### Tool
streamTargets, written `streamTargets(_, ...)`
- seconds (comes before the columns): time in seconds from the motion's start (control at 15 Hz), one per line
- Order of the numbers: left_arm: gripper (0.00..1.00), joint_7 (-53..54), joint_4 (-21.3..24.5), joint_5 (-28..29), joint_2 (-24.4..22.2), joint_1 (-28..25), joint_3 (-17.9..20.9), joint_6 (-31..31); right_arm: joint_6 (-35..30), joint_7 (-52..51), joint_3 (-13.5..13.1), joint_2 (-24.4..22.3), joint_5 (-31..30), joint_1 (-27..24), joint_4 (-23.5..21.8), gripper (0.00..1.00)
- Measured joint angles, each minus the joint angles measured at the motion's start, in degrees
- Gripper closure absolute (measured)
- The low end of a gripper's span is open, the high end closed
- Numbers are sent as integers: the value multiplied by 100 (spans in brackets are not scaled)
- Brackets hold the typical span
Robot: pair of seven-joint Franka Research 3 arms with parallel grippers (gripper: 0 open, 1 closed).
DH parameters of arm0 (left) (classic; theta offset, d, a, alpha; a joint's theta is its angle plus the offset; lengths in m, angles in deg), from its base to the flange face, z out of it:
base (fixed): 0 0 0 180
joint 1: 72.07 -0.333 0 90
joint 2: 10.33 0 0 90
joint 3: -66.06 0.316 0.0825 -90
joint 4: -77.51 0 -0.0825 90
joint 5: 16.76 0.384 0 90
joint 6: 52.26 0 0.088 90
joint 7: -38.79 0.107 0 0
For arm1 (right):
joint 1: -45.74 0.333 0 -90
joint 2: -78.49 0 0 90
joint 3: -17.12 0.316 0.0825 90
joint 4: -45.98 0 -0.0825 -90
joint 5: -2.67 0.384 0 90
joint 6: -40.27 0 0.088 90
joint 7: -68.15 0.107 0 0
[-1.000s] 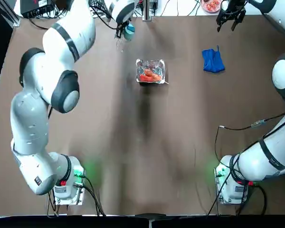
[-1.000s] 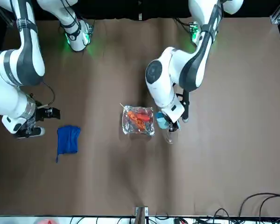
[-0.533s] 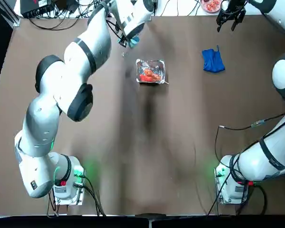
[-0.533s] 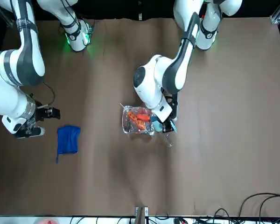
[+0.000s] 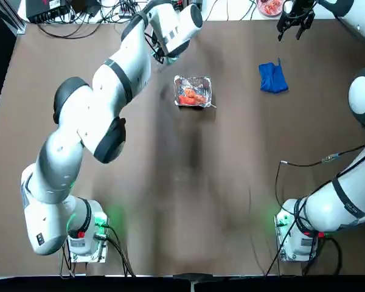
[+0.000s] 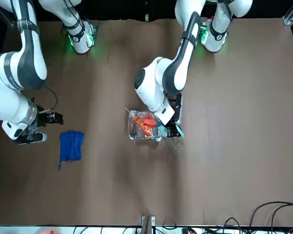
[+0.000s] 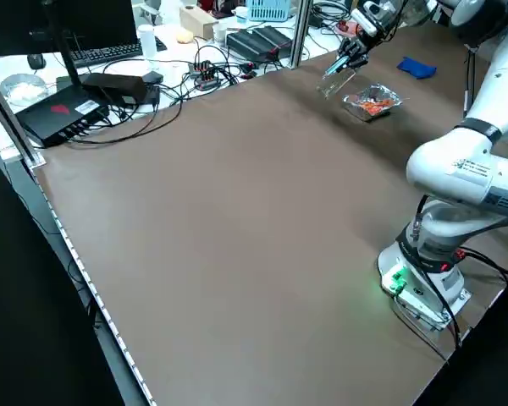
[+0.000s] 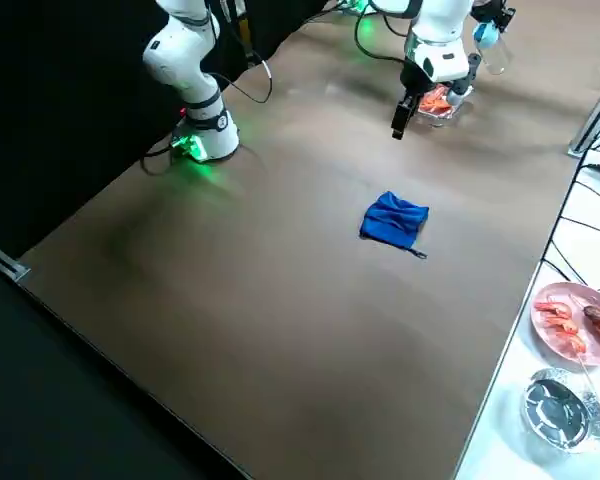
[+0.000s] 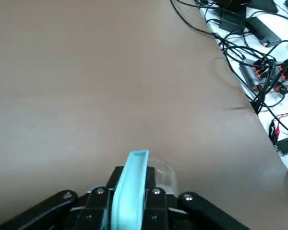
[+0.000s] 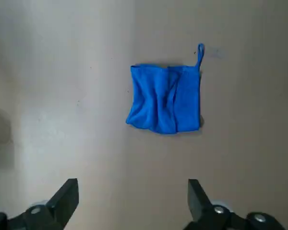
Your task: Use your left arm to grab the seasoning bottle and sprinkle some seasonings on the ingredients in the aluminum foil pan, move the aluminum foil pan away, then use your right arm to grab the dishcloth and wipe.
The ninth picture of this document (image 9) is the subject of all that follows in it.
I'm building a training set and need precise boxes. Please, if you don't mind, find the red and black clip lead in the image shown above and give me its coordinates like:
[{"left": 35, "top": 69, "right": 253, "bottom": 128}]
[{"left": 268, "top": 113, "right": 288, "bottom": 146}]

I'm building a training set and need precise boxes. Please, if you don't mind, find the grey hub with red plugs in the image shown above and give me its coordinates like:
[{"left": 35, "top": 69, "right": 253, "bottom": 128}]
[{"left": 239, "top": 59, "right": 288, "bottom": 92}]

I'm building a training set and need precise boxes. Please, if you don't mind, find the long black table cable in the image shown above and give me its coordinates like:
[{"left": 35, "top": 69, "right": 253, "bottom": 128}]
[{"left": 169, "top": 0, "right": 221, "bottom": 40}]

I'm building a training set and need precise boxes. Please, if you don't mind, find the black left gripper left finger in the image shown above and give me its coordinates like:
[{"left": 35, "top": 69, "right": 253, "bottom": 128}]
[{"left": 0, "top": 166, "right": 125, "bottom": 230}]

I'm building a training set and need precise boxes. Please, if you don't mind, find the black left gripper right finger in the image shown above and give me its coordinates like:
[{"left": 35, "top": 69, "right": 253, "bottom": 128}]
[{"left": 140, "top": 166, "right": 251, "bottom": 230}]

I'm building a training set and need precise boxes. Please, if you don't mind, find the clear bottle with blue cap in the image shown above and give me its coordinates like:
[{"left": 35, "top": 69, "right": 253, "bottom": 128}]
[{"left": 102, "top": 149, "right": 178, "bottom": 230}]

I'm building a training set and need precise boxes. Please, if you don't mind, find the black power adapter brick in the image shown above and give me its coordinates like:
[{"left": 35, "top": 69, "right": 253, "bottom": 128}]
[{"left": 245, "top": 16, "right": 282, "bottom": 46}]

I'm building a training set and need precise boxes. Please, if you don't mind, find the small black power adapter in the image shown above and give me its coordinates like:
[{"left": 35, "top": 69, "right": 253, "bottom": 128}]
[{"left": 219, "top": 9, "right": 246, "bottom": 31}]

